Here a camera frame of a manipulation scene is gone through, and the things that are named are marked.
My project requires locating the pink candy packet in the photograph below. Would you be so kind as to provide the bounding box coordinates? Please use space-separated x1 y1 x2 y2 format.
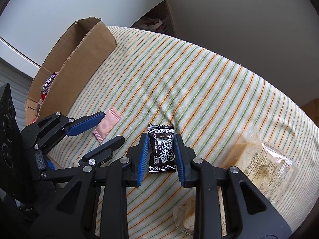
93 107 122 143

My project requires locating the red dried fruit bag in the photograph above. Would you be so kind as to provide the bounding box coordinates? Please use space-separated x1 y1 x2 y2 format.
31 93 47 123

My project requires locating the black patterned candy packet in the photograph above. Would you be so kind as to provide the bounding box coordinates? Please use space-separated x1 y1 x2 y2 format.
147 125 177 174

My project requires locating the white cabinet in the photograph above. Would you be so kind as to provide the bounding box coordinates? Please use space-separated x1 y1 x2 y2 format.
1 0 164 78

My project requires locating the clear-wrapped cracker pack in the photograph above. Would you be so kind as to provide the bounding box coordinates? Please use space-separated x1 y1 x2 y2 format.
173 126 299 236

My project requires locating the brown cardboard box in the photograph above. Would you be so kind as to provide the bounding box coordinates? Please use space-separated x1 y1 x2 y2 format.
25 17 117 125

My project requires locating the striped tablecloth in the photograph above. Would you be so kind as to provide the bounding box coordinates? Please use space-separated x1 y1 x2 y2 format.
47 26 319 239

